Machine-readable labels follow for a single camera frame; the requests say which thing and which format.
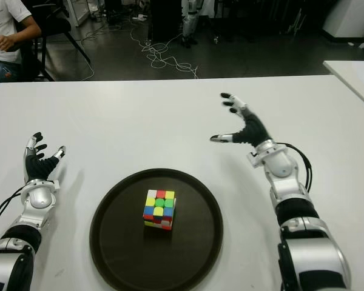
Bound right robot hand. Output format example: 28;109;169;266
210;92;274;149

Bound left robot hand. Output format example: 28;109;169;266
23;132;67;184

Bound multicolour Rubik's cube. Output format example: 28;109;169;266
143;189;177;232

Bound dark round plate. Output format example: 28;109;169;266
89;168;224;289

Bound white side table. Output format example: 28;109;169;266
323;59;364;113

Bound silver humanoid robot legs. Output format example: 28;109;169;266
180;0;206;48

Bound black cabinet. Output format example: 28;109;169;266
150;0;184;43

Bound black chair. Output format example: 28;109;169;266
18;0;92;82

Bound white pillar with black base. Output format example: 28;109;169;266
322;0;364;51

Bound seated person in white shirt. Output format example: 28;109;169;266
0;0;42;92

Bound white board panel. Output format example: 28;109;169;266
62;0;90;28

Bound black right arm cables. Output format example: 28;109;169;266
286;142;313;195

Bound thin white floor cable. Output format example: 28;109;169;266
75;21;98;81

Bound silver folding frame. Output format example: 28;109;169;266
286;7;308;35

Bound tangled white floor cable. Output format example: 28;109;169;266
130;18;200;80

